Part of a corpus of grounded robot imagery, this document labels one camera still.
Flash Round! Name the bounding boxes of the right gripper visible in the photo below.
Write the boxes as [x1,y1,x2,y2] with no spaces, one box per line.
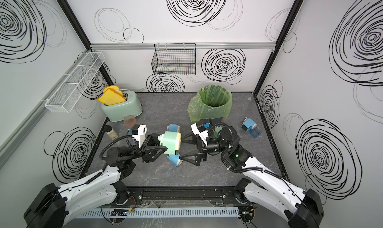
[181,130,231,166]

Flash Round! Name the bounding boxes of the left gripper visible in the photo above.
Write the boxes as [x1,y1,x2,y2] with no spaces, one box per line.
[126,135,169,166]

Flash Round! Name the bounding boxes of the green sharpener bottom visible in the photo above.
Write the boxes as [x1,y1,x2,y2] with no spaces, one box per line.
[158,131,182,155]

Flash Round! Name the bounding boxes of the green sharpener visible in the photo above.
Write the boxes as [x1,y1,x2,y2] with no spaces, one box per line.
[212,126,222,138]
[158,131,182,155]

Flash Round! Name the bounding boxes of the blue sharpener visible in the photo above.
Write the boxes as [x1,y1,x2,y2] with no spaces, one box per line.
[167,154,183,167]
[167,124,181,132]
[241,117,257,132]

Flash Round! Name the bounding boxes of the blue sharpener tray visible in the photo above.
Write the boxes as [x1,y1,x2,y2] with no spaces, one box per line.
[249,127,262,138]

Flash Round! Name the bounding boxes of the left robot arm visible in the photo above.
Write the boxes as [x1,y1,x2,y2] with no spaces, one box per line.
[24,133,167,228]

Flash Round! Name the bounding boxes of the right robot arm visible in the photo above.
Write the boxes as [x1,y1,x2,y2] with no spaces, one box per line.
[180,120,324,228]

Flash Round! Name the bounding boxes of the small beige bottle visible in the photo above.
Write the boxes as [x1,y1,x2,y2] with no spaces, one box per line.
[103,125,118,140]

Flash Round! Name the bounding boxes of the bin with green bag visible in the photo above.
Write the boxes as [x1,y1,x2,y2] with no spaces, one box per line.
[187,85,232,122]

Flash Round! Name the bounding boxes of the mint green toaster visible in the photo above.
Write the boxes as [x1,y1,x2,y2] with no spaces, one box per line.
[101,91,143,122]

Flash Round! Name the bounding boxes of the yellow toy toast slice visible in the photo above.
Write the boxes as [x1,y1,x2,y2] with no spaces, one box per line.
[97,85,126,106]

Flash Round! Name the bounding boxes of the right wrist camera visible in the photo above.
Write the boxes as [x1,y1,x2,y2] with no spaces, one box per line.
[191,121,209,145]

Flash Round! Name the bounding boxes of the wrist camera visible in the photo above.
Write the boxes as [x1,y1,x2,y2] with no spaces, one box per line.
[191,121,209,145]
[130,124,147,149]

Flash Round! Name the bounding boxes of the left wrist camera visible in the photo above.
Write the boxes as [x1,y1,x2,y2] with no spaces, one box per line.
[130,124,147,149]

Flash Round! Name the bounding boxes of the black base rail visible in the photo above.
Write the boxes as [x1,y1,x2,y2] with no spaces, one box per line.
[71,184,303,206]

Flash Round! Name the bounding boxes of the grey slotted cable duct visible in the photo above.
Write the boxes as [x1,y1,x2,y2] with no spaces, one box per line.
[78,207,240,220]

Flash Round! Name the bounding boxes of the black wire basket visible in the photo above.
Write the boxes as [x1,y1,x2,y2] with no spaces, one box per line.
[151,43,196,75]

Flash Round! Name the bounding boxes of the white wire shelf basket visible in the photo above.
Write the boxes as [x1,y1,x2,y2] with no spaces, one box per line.
[44,51,105,113]

